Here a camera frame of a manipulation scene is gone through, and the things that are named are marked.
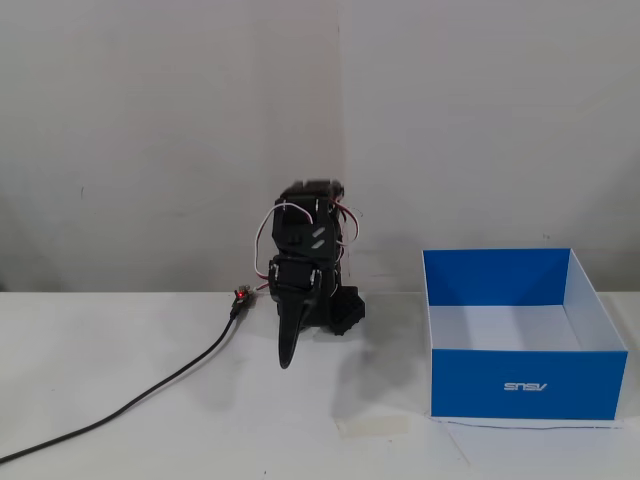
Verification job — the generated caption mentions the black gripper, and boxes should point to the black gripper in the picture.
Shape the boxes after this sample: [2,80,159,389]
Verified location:
[267,253,335,371]

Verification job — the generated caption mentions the blue and white cardboard box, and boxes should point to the blue and white cardboard box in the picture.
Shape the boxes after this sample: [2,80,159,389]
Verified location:
[421,247,629,422]

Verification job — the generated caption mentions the small controller board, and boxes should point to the small controller board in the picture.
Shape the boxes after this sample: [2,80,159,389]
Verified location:
[231,283,257,310]

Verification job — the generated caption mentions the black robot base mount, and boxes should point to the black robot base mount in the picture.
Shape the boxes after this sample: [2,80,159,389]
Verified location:
[319,283,369,338]

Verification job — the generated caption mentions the white and red servo wire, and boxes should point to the white and red servo wire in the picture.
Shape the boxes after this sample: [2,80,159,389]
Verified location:
[250,202,316,287]

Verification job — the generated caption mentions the black USB cable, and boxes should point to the black USB cable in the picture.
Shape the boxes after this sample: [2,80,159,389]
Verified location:
[0,304,242,464]

